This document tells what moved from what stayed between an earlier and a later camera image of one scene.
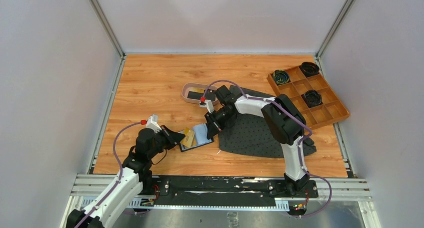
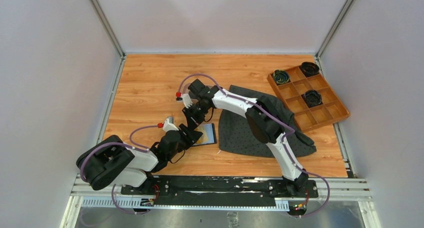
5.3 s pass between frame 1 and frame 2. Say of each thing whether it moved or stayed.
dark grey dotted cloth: stayed
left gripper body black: moved
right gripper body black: moved
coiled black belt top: stayed
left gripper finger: moved
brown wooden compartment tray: stayed
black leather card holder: stayed
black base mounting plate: stayed
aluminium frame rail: stayed
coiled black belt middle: stayed
